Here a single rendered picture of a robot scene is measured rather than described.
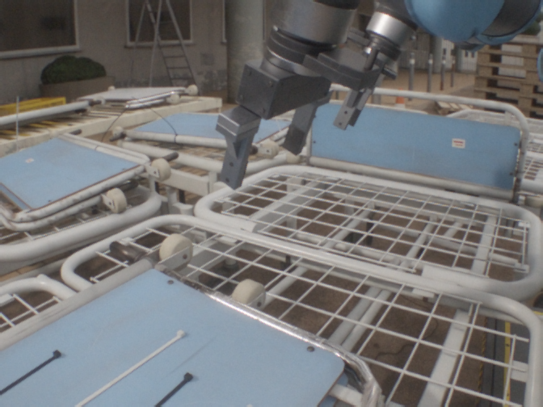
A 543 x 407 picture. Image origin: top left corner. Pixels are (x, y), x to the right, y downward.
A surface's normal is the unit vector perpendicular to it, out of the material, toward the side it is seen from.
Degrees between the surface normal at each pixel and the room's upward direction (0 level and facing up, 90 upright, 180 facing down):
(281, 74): 24
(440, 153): 90
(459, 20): 114
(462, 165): 90
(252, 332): 5
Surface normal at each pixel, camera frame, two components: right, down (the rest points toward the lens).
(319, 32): 0.11, 0.66
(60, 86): 0.00, 0.52
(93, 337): 0.07, -0.92
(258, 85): -0.59, 0.39
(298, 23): -0.40, 0.50
